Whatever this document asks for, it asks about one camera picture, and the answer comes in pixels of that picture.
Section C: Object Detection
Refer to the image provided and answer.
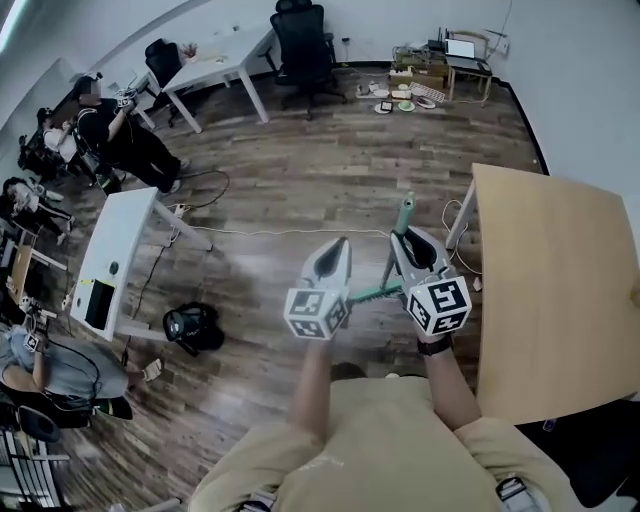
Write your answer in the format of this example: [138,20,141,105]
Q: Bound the long white cable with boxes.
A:
[172,198,484,275]

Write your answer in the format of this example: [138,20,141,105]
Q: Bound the gray harness strap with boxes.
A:
[494,474,531,512]

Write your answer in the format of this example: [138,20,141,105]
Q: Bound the person's right forearm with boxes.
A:
[418,329,482,431]

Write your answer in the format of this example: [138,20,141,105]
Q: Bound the black bag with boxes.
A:
[162,301,226,357]

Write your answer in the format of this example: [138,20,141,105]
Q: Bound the open laptop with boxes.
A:
[443,37,492,71]

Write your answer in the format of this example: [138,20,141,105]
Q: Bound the black wristwatch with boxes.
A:
[417,335,454,357]

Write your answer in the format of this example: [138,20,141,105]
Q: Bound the black flat box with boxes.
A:
[83,278,117,331]

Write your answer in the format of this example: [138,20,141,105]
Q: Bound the beige wooden desk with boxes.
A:
[443,162,640,426]

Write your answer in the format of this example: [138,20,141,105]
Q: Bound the white grid tray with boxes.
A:
[409,80,446,102]

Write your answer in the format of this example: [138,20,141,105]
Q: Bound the wooden crate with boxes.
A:
[389,43,451,90]

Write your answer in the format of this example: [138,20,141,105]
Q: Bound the small wooden stool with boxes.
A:
[446,28,495,104]

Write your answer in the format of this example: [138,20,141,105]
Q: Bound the metal wire rack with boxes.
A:
[0,427,69,512]

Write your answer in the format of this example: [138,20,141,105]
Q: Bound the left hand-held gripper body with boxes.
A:
[283,280,352,341]

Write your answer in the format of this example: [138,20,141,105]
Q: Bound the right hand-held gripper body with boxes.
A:
[399,269,474,337]

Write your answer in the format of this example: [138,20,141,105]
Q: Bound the person's beige shirt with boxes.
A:
[188,374,576,512]

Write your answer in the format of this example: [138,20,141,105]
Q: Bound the person's black trousers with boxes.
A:
[328,361,367,384]

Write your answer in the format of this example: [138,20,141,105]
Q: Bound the black looped cable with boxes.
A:
[177,169,231,210]

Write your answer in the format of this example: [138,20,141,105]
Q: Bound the white desk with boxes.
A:
[160,27,277,135]
[69,187,214,342]

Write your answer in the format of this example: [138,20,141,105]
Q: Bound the person's left forearm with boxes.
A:
[287,337,336,441]

